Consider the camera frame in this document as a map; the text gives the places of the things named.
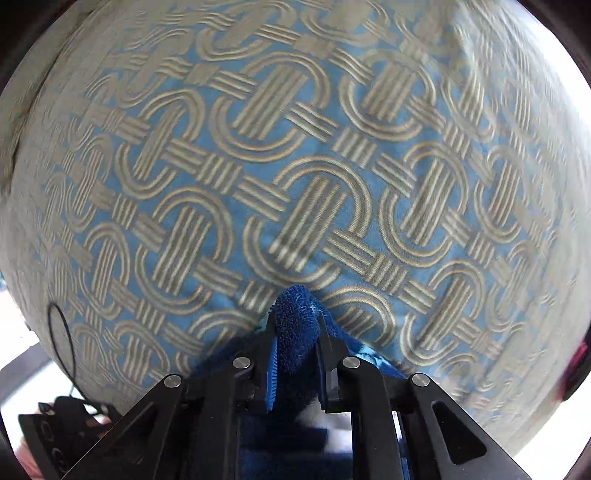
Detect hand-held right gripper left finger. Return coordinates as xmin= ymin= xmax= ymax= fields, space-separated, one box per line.
xmin=60 ymin=314 xmax=280 ymax=480

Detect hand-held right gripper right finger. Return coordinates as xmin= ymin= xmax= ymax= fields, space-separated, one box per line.
xmin=316 ymin=318 xmax=530 ymax=480

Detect blue fleece pants white dots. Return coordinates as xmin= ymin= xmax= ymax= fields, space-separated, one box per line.
xmin=189 ymin=284 xmax=413 ymax=480

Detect patterned blue beige bedspread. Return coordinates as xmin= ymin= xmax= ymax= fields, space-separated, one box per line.
xmin=0 ymin=0 xmax=588 ymax=462

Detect pink garment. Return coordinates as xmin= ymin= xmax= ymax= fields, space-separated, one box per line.
xmin=556 ymin=364 xmax=580 ymax=409

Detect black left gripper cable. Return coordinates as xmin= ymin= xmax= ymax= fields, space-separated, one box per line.
xmin=46 ymin=302 xmax=100 ymax=409

